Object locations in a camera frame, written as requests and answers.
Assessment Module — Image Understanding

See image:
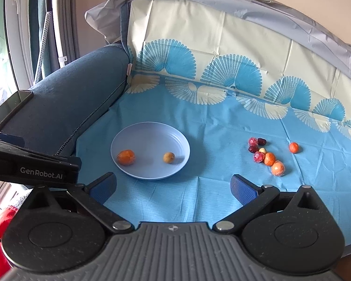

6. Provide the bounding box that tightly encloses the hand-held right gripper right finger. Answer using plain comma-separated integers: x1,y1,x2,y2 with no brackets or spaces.
212,174,329,233

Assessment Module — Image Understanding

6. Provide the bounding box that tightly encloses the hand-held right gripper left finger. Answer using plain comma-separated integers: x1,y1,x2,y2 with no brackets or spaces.
22,172,135,234

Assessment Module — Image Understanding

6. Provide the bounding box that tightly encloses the orange fruit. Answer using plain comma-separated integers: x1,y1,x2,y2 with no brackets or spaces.
271,160,286,177

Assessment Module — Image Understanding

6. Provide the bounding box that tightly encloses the light blue plate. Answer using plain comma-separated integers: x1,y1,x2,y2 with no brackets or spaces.
110,122,191,181

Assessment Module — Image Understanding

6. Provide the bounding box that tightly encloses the blue patterned cloth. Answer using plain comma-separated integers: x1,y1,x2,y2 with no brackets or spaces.
73,0,351,249

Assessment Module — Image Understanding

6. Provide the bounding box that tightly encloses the blue fabric sofa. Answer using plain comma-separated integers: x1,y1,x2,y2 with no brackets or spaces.
0,0,133,157

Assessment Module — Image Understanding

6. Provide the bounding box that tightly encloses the red cloth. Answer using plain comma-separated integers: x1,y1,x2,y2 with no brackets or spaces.
0,206,18,281

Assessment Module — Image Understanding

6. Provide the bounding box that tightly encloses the teal curtain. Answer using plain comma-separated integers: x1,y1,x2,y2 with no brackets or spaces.
28,0,49,78

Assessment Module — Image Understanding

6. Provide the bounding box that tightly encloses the white pipe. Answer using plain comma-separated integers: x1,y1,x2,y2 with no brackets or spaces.
53,0,68,68

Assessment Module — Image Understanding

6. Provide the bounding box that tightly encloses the white window frame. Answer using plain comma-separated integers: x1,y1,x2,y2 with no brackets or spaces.
4,0,33,92

